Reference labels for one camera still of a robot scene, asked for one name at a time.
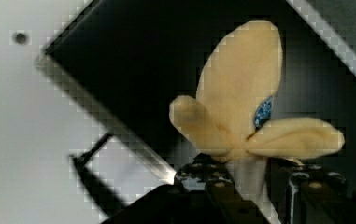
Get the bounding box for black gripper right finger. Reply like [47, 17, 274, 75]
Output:
[265, 159, 356, 224]

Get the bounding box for yellow plush peeled banana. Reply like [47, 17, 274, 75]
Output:
[169, 20, 345, 224]

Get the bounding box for silver black toaster oven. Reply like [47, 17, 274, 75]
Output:
[34, 0, 356, 216]

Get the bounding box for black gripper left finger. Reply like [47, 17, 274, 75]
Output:
[101, 154, 271, 224]

